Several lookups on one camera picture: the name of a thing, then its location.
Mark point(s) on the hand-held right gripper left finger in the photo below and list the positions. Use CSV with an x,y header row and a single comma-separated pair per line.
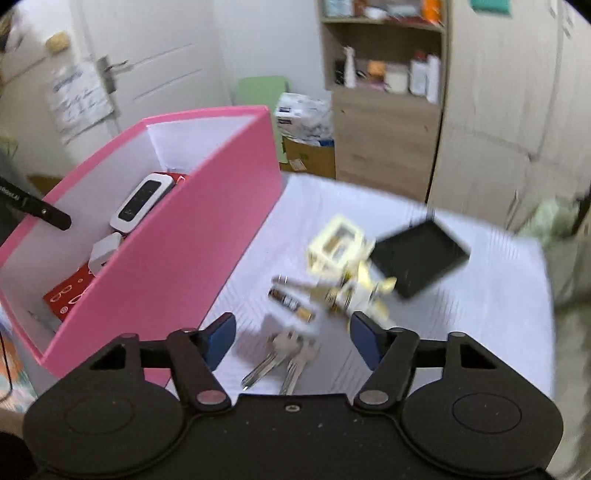
x,y
219,344

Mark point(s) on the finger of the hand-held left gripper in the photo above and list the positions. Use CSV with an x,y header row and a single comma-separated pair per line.
x,y
41,211

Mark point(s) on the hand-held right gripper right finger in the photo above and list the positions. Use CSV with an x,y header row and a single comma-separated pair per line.
x,y
366,341

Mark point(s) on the bunch of keys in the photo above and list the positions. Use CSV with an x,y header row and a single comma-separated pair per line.
x,y
295,364

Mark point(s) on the white charger cube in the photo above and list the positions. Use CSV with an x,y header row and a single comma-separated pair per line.
x,y
104,254

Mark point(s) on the cylindrical battery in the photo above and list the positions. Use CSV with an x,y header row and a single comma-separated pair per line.
x,y
291,303

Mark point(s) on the pink cardboard box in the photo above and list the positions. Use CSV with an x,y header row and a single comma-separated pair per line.
x,y
184,258

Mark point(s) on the white pocket router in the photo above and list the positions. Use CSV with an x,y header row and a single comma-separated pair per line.
x,y
138,205

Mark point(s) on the pale yellow plastic piece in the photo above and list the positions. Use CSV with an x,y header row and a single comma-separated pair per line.
x,y
360,288

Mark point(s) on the red printed sheet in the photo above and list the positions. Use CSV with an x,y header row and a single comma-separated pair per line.
x,y
64,295

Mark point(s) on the white patterned tablecloth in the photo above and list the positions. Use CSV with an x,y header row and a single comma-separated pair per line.
x,y
461,346

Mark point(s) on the black flat case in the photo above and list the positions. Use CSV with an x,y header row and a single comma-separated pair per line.
x,y
418,258

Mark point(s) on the paper sheet on door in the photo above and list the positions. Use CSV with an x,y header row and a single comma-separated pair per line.
x,y
81,101

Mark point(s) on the floral cloth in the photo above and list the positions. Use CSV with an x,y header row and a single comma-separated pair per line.
x,y
18,383

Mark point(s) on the white door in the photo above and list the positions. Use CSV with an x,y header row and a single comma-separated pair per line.
x,y
175,60

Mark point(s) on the olive green jacket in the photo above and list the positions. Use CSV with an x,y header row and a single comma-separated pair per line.
x,y
568,323

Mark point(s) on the wooden bookshelf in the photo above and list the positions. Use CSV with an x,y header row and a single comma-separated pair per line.
x,y
383,138

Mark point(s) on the tissue pack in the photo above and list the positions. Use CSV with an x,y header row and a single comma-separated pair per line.
x,y
300,115

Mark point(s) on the green folding table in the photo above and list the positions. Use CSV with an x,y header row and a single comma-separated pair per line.
x,y
261,92

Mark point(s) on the light wooden wardrobe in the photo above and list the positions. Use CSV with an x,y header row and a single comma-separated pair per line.
x,y
498,115

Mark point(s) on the white jar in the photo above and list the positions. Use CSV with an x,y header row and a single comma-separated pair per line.
x,y
397,79

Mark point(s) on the tall white bottle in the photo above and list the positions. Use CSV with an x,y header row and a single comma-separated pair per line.
x,y
432,81

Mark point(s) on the white spray bottle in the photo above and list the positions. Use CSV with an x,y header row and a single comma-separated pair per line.
x,y
349,69

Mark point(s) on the small orange box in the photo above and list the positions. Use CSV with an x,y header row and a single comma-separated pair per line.
x,y
376,68

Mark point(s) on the orange paper cup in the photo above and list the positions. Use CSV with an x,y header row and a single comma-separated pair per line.
x,y
431,9

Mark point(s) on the teal pouch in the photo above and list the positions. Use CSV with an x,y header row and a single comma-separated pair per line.
x,y
489,7

